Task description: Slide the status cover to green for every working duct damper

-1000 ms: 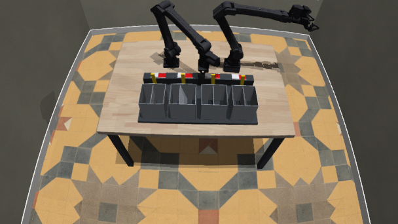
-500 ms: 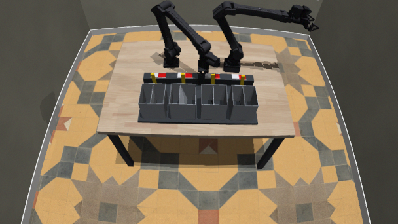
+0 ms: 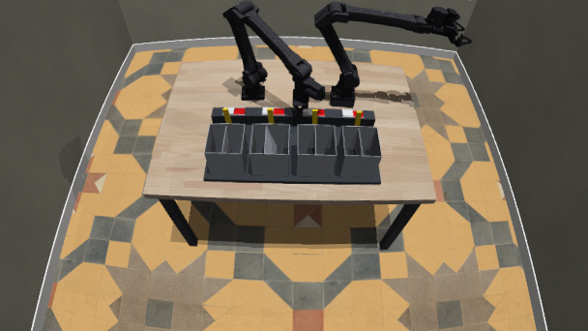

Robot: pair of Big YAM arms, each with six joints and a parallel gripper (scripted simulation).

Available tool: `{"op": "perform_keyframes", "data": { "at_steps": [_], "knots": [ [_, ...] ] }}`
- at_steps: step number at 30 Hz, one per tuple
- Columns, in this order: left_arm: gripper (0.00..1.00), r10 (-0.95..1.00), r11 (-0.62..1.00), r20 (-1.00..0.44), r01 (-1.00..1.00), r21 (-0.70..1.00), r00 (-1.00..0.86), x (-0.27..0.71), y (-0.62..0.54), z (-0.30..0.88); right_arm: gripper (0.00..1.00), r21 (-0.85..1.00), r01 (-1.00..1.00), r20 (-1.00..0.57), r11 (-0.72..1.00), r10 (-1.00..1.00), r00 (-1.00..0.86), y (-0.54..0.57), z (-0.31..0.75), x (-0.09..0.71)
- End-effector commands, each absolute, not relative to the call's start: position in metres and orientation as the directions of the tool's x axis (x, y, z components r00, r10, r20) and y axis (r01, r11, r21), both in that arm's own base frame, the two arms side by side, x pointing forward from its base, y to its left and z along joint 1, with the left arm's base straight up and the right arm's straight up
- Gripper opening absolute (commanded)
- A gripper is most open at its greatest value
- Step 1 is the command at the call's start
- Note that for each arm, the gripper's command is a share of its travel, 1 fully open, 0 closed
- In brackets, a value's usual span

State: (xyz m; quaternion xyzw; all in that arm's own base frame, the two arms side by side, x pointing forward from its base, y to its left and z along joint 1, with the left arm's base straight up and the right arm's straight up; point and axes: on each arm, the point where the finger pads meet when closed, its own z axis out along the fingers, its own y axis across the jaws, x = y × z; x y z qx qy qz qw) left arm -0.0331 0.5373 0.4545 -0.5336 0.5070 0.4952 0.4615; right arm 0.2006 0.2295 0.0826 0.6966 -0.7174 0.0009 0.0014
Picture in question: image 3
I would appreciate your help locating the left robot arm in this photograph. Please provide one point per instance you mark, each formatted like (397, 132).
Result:
(340, 12)

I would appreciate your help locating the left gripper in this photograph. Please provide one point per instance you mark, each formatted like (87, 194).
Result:
(457, 41)

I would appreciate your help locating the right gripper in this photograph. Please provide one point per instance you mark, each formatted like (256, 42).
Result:
(297, 101)

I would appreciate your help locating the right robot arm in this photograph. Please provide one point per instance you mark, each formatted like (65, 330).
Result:
(247, 13)

